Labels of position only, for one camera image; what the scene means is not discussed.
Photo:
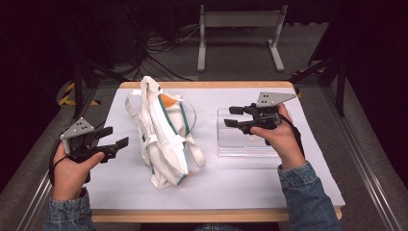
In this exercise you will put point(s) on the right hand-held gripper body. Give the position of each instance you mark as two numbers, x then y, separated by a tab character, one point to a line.
266	117

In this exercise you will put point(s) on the white tote bag green trim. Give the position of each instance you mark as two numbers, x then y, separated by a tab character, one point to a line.
163	144

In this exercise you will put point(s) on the person's left hand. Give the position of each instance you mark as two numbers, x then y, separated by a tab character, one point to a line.
69	176

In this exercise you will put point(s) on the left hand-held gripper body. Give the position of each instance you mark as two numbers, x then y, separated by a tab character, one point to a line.
77	130

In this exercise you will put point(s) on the clear plastic tray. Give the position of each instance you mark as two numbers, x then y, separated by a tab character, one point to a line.
239	142

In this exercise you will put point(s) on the black tripod stand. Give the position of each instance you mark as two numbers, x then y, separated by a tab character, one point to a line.
78	86
340	83

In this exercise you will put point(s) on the aluminium frame rail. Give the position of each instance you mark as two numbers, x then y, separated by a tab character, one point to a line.
369	173
40	192

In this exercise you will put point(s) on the white metal stand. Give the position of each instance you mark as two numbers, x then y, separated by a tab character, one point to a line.
240	19

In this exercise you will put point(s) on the person's right hand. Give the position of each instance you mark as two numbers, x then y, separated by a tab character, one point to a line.
284	144

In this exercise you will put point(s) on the person's denim legs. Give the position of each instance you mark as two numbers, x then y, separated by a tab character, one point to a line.
218	227

